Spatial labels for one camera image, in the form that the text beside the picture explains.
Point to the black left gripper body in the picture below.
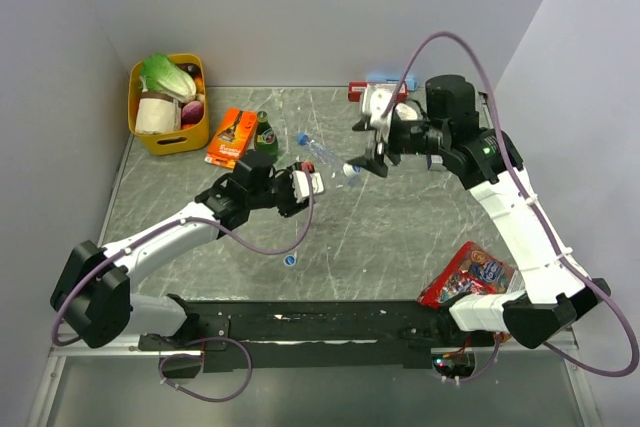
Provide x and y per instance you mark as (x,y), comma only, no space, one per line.
(277,192)

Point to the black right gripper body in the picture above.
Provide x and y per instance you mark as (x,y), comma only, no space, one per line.
(413,137)

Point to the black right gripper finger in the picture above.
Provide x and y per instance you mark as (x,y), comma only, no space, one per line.
(362,125)
(372,160)

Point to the blue white bottle cap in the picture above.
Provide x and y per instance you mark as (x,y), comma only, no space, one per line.
(351,171)
(289,260)

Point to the clear plastic bottle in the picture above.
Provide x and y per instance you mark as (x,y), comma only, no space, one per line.
(334,181)
(324,155)

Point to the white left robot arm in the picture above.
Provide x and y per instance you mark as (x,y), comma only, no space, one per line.
(95,292)

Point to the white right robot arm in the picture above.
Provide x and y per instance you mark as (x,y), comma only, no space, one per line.
(550,297)

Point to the green glass bottle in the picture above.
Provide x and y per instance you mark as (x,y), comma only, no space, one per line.
(265,137)

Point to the toilet paper roll blue wrapper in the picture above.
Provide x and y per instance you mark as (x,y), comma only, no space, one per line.
(404,112)

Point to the silver toothpaste box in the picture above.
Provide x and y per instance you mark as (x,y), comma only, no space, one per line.
(435,164)

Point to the red rectangular box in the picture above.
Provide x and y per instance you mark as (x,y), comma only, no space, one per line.
(356,90)

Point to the orange razor box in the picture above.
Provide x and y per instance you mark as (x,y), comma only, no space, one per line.
(232,138)

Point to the yellow plastic basket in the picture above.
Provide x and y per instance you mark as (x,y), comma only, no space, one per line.
(190,137)

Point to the red onion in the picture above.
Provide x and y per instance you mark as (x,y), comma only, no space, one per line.
(192,113)

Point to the white paper wrapped package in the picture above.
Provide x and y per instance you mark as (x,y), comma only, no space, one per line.
(157,114)

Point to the red snack bag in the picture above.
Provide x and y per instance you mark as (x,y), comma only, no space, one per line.
(471,270)

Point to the toy napa cabbage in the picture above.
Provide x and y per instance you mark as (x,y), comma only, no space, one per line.
(159,74)

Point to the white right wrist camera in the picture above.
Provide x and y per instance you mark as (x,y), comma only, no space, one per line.
(377,103)

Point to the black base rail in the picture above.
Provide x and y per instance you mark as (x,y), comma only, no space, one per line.
(297,334)

